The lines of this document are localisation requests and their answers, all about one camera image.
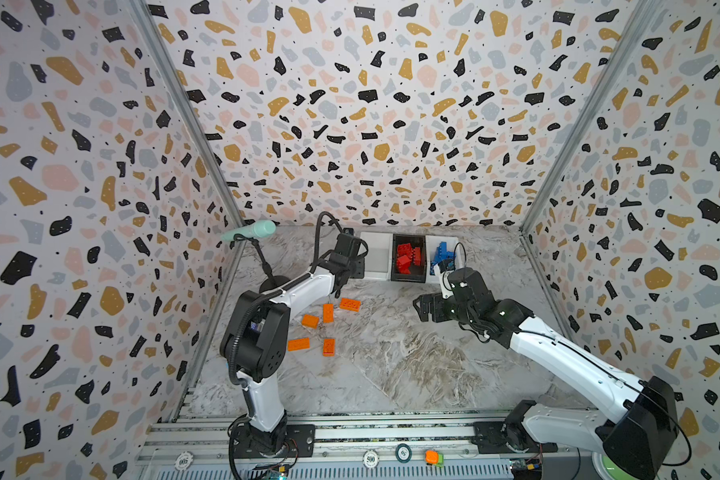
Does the white left bin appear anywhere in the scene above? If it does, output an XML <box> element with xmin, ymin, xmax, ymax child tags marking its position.
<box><xmin>360</xmin><ymin>231</ymin><xmax>393</xmax><ymax>281</ymax></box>

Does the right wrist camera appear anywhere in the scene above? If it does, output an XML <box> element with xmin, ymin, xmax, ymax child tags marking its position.
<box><xmin>433</xmin><ymin>265</ymin><xmax>454</xmax><ymax>300</ymax></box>

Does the white right bin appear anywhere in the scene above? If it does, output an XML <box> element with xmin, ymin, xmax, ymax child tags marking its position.
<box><xmin>425</xmin><ymin>235</ymin><xmax>466</xmax><ymax>284</ymax></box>

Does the aluminium rail base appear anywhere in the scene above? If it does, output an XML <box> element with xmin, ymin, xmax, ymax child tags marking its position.
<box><xmin>132</xmin><ymin>410</ymin><xmax>601</xmax><ymax>479</ymax></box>

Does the blue lego brick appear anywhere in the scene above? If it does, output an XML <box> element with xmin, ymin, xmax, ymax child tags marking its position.
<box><xmin>430</xmin><ymin>257</ymin><xmax>450</xmax><ymax>278</ymax></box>
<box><xmin>435</xmin><ymin>242</ymin><xmax>451</xmax><ymax>262</ymax></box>

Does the orange small cube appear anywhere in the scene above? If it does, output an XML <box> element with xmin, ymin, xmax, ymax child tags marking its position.
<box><xmin>425</xmin><ymin>450</ymin><xmax>444</xmax><ymax>467</ymax></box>

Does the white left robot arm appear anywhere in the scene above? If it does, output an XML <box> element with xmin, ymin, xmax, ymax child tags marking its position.
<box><xmin>220</xmin><ymin>232</ymin><xmax>369</xmax><ymax>434</ymax></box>

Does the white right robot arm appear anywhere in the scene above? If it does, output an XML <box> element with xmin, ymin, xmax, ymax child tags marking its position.
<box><xmin>412</xmin><ymin>267</ymin><xmax>682</xmax><ymax>479</ymax></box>

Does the green round button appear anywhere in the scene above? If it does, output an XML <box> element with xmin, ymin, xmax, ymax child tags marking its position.
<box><xmin>592</xmin><ymin>455</ymin><xmax>631</xmax><ymax>480</ymax></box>

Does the black middle bin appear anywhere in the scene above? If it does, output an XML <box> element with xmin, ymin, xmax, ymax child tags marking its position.
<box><xmin>391</xmin><ymin>234</ymin><xmax>428</xmax><ymax>283</ymax></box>

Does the white bin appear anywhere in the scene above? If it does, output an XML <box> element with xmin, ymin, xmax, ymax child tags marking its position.
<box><xmin>425</xmin><ymin>235</ymin><xmax>466</xmax><ymax>284</ymax></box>
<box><xmin>360</xmin><ymin>231</ymin><xmax>393</xmax><ymax>281</ymax></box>

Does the orange lego brick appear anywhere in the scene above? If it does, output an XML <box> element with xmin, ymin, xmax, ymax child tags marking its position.
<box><xmin>301</xmin><ymin>314</ymin><xmax>320</xmax><ymax>329</ymax></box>
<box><xmin>287</xmin><ymin>338</ymin><xmax>311</xmax><ymax>352</ymax></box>
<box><xmin>322</xmin><ymin>338</ymin><xmax>336</xmax><ymax>357</ymax></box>
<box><xmin>339</xmin><ymin>298</ymin><xmax>362</xmax><ymax>312</ymax></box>
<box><xmin>322</xmin><ymin>303</ymin><xmax>335</xmax><ymax>324</ymax></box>

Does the black corrugated cable hose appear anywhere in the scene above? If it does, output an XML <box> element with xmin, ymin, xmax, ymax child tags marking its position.
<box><xmin>226</xmin><ymin>211</ymin><xmax>352</xmax><ymax>385</ymax></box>

